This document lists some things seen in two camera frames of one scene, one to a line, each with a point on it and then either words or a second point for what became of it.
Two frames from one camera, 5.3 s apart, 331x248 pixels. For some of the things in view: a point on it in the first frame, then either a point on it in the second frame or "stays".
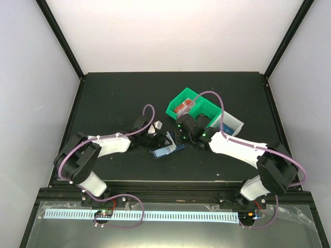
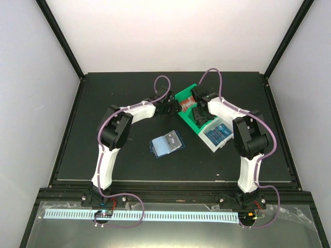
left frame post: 61,38 stays
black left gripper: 160,141 → 176,108
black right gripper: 178,139 → 198,117
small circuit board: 104,214 stays
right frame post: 300,17 stays
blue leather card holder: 159,153 stays
